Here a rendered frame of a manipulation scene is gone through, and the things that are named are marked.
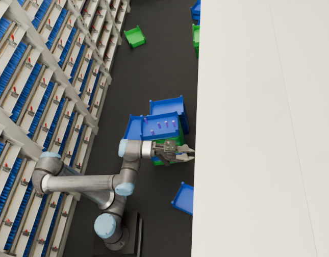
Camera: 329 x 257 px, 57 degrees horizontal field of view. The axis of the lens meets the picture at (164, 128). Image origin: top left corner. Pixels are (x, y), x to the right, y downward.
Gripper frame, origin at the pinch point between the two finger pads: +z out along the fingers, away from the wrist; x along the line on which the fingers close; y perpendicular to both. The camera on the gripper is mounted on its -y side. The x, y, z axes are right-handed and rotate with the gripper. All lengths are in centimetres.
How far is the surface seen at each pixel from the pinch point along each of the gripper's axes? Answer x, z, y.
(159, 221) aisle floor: 0, -18, -104
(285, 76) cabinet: -27, 17, 83
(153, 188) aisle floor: 28, -26, -106
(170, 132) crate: 53, -14, -57
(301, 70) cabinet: -25, 21, 83
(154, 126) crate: 63, -28, -65
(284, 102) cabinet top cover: -34, 16, 82
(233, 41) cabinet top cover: -12, 6, 80
